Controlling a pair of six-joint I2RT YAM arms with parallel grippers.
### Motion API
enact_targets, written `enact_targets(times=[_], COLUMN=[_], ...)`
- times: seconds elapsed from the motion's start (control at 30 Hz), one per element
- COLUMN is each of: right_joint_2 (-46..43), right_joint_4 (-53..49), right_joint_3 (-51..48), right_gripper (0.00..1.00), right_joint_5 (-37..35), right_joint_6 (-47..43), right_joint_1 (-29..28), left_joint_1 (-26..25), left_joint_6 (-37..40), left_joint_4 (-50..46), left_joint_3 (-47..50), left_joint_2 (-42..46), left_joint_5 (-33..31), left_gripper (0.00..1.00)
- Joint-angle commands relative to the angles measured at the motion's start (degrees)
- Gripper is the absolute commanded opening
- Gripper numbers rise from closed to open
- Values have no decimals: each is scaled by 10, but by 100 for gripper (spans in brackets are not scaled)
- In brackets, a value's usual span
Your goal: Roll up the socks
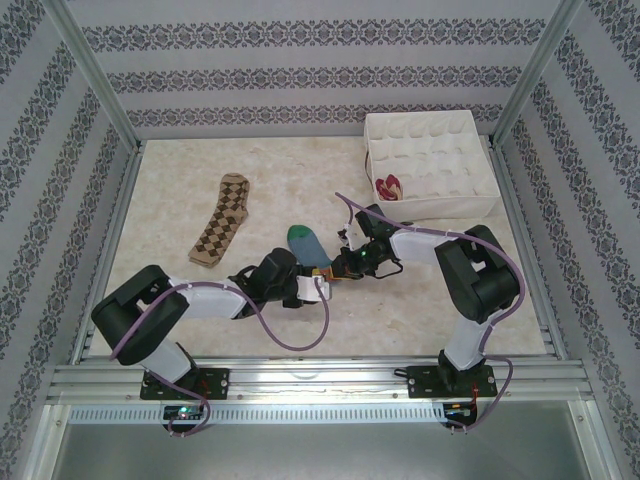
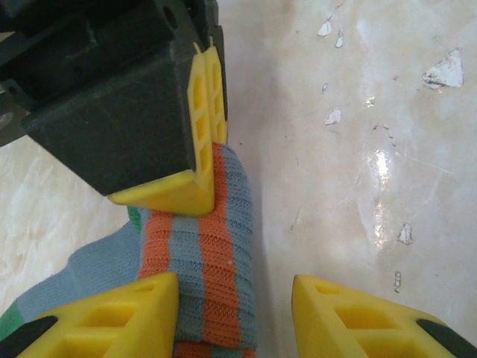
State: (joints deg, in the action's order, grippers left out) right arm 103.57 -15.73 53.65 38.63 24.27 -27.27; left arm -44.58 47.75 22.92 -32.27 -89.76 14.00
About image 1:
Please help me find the blue sock orange cuff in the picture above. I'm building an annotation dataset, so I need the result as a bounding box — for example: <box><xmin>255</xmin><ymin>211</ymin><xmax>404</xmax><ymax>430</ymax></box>
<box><xmin>286</xmin><ymin>224</ymin><xmax>335</xmax><ymax>281</ymax></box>

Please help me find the beige sock red toe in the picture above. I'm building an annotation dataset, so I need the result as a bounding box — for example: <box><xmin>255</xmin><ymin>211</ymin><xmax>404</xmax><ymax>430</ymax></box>
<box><xmin>374</xmin><ymin>173</ymin><xmax>404</xmax><ymax>201</ymax></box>

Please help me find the brown argyle sock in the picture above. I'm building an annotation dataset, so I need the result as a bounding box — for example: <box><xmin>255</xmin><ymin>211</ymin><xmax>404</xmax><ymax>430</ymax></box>
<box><xmin>188</xmin><ymin>173</ymin><xmax>251</xmax><ymax>271</ymax></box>

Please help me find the white fabric organizer box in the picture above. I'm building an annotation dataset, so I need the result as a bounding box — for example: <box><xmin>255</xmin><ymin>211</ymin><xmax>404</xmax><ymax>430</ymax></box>
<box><xmin>363</xmin><ymin>110</ymin><xmax>500</xmax><ymax>221</ymax></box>

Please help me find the left controller board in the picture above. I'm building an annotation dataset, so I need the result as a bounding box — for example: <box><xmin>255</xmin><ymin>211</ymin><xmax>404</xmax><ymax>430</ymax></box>
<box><xmin>163</xmin><ymin>405</ymin><xmax>204</xmax><ymax>420</ymax></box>

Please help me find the sheet metal shelf panel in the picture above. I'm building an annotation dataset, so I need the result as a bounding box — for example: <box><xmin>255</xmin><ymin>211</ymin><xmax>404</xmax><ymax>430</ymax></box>
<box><xmin>42</xmin><ymin>403</ymin><xmax>601</xmax><ymax>480</ymax></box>

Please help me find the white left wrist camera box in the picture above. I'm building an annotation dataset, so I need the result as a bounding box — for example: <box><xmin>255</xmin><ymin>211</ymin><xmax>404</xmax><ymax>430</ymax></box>
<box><xmin>297</xmin><ymin>275</ymin><xmax>332</xmax><ymax>305</ymax></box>

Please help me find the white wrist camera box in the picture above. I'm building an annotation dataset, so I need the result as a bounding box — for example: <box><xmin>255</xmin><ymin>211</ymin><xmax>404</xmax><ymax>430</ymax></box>
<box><xmin>297</xmin><ymin>275</ymin><xmax>332</xmax><ymax>305</ymax></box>
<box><xmin>339</xmin><ymin>212</ymin><xmax>360</xmax><ymax>247</ymax></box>

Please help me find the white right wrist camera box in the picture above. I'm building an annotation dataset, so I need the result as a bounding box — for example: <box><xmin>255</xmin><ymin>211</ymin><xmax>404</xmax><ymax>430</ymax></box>
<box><xmin>339</xmin><ymin>212</ymin><xmax>360</xmax><ymax>247</ymax></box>

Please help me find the aluminium mounting rail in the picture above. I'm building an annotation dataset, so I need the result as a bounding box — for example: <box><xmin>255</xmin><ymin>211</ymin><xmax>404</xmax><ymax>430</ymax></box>
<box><xmin>47</xmin><ymin>357</ymin><xmax>594</xmax><ymax>405</ymax></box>

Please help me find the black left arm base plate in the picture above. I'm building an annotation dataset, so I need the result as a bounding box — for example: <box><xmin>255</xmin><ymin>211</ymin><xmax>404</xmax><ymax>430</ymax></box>
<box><xmin>139</xmin><ymin>368</ymin><xmax>230</xmax><ymax>401</ymax></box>

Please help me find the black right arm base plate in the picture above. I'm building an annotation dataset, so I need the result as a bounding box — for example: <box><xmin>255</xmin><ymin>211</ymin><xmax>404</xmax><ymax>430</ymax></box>
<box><xmin>407</xmin><ymin>366</ymin><xmax>499</xmax><ymax>400</ymax></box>

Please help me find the slotted grey cable duct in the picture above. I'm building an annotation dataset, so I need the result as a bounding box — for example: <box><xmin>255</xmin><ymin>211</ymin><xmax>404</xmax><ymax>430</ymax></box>
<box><xmin>67</xmin><ymin>403</ymin><xmax>447</xmax><ymax>425</ymax></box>

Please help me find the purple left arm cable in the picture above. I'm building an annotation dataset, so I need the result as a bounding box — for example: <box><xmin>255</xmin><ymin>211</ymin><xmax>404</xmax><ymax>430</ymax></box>
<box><xmin>109</xmin><ymin>277</ymin><xmax>332</xmax><ymax>439</ymax></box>

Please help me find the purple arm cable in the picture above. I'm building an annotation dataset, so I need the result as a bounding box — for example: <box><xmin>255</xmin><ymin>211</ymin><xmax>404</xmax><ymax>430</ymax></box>
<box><xmin>109</xmin><ymin>277</ymin><xmax>332</xmax><ymax>439</ymax></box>
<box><xmin>335</xmin><ymin>192</ymin><xmax>527</xmax><ymax>434</ymax></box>

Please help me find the aluminium table side rail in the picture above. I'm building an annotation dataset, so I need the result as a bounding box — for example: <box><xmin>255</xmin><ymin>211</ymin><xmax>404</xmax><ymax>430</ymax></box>
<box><xmin>492</xmin><ymin>139</ymin><xmax>569</xmax><ymax>361</ymax></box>
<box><xmin>69</xmin><ymin>142</ymin><xmax>146</xmax><ymax>364</ymax></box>

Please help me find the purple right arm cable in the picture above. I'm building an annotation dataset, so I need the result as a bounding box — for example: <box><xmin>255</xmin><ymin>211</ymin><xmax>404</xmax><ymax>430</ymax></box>
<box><xmin>335</xmin><ymin>192</ymin><xmax>527</xmax><ymax>434</ymax></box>

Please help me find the aluminium frame post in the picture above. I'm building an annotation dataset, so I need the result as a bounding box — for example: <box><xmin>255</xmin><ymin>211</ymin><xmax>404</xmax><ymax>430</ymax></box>
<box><xmin>492</xmin><ymin>0</ymin><xmax>586</xmax><ymax>146</ymax></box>
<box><xmin>42</xmin><ymin>0</ymin><xmax>144</xmax><ymax>151</ymax></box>

